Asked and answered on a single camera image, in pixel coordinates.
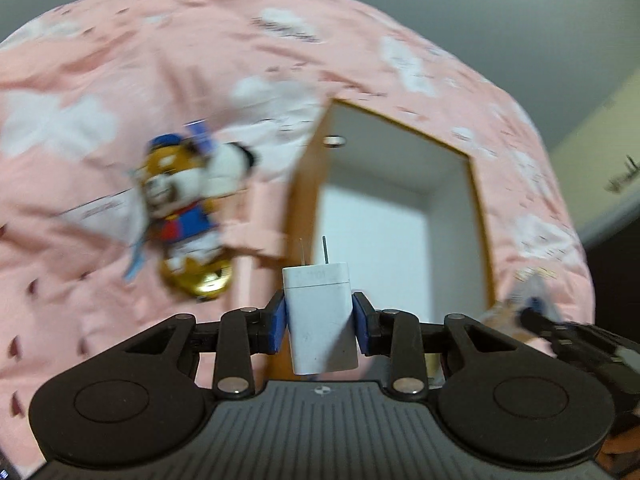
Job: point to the dog plush figure gold base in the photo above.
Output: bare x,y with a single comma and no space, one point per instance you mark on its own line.
175,190

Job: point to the dark wall hook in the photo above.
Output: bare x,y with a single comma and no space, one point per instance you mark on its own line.
625,177

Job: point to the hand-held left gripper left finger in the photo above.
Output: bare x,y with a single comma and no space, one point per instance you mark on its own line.
276,325

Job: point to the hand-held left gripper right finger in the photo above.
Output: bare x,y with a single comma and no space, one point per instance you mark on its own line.
361,325

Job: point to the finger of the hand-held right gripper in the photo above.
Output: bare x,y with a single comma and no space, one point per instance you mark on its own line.
540,325

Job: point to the white box with gold rim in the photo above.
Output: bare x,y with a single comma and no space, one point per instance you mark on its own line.
375,210

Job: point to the pink printed blanket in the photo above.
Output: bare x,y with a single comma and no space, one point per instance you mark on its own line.
150,60

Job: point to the white charger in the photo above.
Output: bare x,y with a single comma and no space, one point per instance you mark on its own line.
320,320

